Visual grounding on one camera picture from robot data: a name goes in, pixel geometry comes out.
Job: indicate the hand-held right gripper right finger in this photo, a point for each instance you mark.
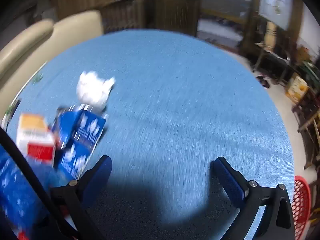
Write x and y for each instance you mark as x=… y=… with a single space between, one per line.
x=230 y=180

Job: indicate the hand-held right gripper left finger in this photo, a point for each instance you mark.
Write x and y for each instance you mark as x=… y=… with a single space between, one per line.
x=98 y=177

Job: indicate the white tissue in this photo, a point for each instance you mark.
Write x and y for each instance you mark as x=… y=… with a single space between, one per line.
x=92 y=90

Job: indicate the blue foil packet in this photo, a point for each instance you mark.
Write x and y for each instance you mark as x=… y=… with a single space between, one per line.
x=80 y=135

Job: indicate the orange and white box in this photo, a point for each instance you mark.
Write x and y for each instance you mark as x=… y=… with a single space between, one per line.
x=35 y=140

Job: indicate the red plastic mesh basket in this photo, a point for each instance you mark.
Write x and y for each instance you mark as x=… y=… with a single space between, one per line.
x=302 y=205

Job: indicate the blue printed packet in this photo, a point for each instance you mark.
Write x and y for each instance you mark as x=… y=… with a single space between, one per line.
x=17 y=192

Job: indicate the blue tablecloth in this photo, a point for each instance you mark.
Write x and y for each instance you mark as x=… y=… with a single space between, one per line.
x=187 y=100

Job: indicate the wooden chair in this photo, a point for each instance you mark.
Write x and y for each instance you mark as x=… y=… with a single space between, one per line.
x=310 y=132

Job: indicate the pair of dark shoes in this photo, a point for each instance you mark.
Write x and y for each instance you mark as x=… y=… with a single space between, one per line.
x=263 y=81

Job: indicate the white floral table cover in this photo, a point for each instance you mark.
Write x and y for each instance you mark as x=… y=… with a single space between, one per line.
x=15 y=105

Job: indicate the yellow cardboard box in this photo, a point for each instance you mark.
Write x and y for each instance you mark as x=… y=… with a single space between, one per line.
x=297 y=90

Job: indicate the cream leather sofa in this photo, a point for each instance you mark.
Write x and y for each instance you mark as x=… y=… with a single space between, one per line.
x=50 y=40

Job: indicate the wooden slatted rack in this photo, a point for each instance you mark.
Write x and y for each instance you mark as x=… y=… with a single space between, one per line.
x=175 y=12

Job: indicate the framed wall picture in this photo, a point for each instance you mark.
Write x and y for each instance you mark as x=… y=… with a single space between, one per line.
x=275 y=5

